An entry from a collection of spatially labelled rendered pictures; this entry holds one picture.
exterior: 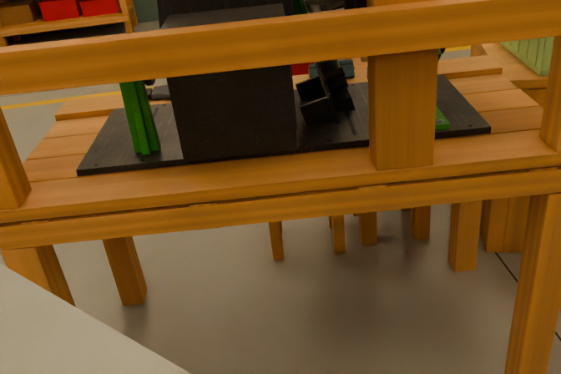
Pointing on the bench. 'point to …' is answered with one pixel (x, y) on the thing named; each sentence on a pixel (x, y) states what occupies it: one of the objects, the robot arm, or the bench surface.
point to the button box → (340, 66)
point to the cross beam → (280, 41)
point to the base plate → (472, 121)
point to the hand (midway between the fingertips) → (315, 6)
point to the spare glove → (159, 93)
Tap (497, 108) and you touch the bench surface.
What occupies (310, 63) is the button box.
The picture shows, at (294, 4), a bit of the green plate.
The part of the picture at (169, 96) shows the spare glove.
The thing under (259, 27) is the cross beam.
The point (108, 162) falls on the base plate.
